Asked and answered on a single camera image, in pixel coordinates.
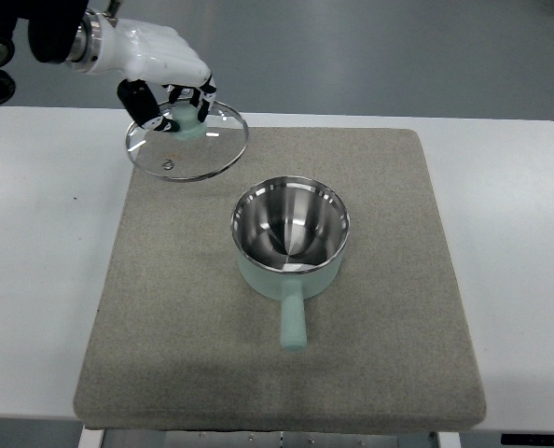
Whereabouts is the grey felt mat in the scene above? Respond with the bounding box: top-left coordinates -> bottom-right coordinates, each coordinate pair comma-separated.
74,128 -> 487,434

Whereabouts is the mint green saucepan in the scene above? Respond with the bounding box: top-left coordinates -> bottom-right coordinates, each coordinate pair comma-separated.
230,175 -> 351,352

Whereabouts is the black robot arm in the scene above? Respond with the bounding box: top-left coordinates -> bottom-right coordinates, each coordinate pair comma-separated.
0,0 -> 89,105

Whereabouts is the glass lid with green knob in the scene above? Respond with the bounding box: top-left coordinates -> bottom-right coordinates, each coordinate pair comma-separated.
125,99 -> 249,183

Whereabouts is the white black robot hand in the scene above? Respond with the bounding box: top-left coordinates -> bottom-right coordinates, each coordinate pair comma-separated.
66,6 -> 216,133

